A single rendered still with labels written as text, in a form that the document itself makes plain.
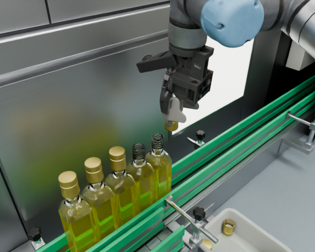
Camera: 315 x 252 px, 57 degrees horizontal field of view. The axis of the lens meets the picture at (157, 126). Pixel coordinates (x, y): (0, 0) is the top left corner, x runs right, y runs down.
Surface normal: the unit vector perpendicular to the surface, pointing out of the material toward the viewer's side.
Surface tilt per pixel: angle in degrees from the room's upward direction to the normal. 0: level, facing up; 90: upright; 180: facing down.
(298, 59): 90
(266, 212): 0
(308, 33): 86
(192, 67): 95
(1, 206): 90
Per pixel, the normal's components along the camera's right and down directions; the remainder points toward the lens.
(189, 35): -0.11, 0.66
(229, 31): 0.36, 0.63
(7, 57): 0.67, 0.42
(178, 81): -0.58, 0.54
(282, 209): 0.00, -0.82
